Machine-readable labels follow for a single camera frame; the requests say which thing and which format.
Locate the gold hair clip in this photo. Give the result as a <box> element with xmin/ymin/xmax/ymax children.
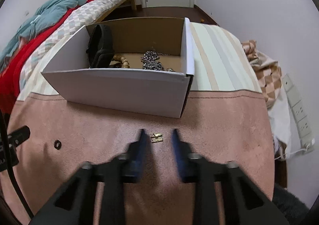
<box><xmin>150</xmin><ymin>133</ymin><xmax>163</xmax><ymax>143</ymax></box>

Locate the black fitness band watch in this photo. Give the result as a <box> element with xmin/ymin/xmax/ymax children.
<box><xmin>86</xmin><ymin>24</ymin><xmax>115</xmax><ymax>68</ymax></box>

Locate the wooden bead bracelet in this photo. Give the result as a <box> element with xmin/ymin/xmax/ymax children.
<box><xmin>111</xmin><ymin>54</ymin><xmax>131</xmax><ymax>69</ymax></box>

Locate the thick silver chain necklace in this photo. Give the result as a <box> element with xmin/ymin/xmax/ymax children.
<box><xmin>140</xmin><ymin>50</ymin><xmax>165</xmax><ymax>71</ymax></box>

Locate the dark fluffy garment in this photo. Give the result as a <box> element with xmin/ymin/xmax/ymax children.
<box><xmin>272</xmin><ymin>183</ymin><xmax>309</xmax><ymax>224</ymax></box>

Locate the checkered bed sheet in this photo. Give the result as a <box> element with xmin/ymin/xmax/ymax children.
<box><xmin>17</xmin><ymin>0</ymin><xmax>127</xmax><ymax>93</ymax></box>

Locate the red blanket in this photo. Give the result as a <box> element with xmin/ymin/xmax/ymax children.
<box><xmin>0</xmin><ymin>0</ymin><xmax>123</xmax><ymax>116</ymax></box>

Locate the pink striped table blanket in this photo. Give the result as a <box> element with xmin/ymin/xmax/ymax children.
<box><xmin>9</xmin><ymin>23</ymin><xmax>274</xmax><ymax>224</ymax></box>

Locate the brown checkered cloth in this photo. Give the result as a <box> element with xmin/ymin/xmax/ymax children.
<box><xmin>242</xmin><ymin>40</ymin><xmax>282</xmax><ymax>109</ymax></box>

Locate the teal quilt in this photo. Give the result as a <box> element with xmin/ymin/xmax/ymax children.
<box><xmin>1</xmin><ymin>0</ymin><xmax>88</xmax><ymax>70</ymax></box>

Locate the white cardboard box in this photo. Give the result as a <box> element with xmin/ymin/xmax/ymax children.
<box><xmin>42</xmin><ymin>17</ymin><xmax>195</xmax><ymax>118</ymax></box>

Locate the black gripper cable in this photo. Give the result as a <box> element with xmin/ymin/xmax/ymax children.
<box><xmin>0</xmin><ymin>110</ymin><xmax>35</xmax><ymax>219</ymax></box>

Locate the white charger cable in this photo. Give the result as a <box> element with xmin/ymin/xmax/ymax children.
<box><xmin>274</xmin><ymin>138</ymin><xmax>315</xmax><ymax>161</ymax></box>

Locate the white wall power strip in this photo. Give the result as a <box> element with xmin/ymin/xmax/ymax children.
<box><xmin>282</xmin><ymin>74</ymin><xmax>315</xmax><ymax>153</ymax></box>

